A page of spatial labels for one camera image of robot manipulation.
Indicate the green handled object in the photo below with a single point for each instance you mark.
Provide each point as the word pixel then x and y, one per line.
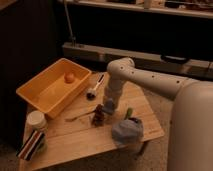
pixel 128 113

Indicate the orange ball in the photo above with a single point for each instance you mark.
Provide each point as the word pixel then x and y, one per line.
pixel 69 78

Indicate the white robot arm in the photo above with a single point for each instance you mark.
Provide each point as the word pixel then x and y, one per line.
pixel 190 145

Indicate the dark brown scrubber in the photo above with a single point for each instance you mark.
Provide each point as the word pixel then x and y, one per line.
pixel 99 117

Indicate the blue crumpled cloth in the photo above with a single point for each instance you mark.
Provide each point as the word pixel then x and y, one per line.
pixel 126 132

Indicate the blue sponge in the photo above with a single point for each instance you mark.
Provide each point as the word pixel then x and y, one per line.
pixel 109 107

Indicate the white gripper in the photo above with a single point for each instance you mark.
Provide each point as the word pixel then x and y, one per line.
pixel 113 93

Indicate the yellow plastic bin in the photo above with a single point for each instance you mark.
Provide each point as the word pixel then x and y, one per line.
pixel 49 93

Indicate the striped box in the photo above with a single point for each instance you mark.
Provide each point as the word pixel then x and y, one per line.
pixel 31 145

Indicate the wooden table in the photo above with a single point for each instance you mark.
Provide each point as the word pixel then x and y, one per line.
pixel 68 141

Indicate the metal fork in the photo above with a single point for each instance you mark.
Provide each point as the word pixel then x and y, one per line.
pixel 76 117

